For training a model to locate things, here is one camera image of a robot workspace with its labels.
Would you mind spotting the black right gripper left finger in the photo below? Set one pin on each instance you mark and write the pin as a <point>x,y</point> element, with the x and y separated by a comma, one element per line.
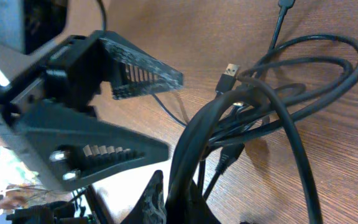
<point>150,207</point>

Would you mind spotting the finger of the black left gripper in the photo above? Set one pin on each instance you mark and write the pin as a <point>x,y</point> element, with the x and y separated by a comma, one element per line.
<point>70,150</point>
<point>133,72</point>

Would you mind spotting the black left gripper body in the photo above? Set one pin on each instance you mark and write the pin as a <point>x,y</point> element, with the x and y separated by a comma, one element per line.
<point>69,74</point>

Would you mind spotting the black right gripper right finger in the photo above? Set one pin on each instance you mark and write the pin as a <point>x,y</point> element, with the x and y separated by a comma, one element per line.
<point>197,210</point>

